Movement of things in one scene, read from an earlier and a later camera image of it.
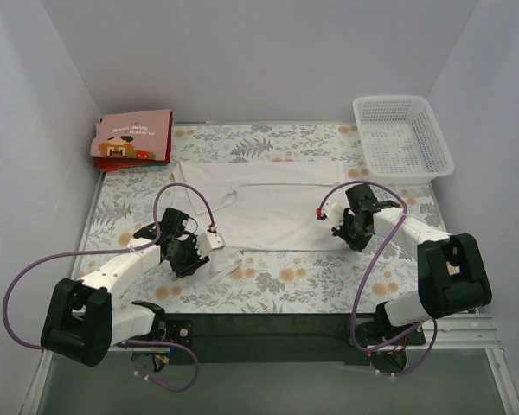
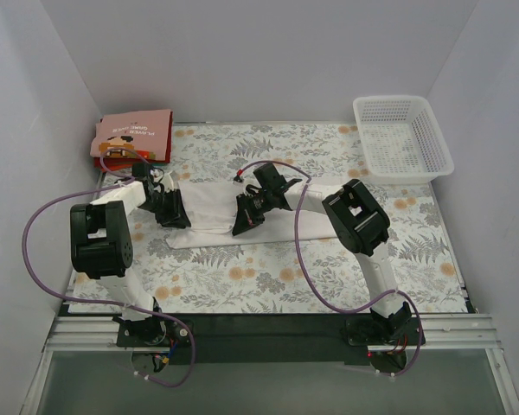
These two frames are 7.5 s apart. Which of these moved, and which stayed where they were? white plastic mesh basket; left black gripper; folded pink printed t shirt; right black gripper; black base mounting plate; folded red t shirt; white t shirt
Moved: left black gripper; right black gripper; white t shirt
Stayed: folded pink printed t shirt; folded red t shirt; white plastic mesh basket; black base mounting plate
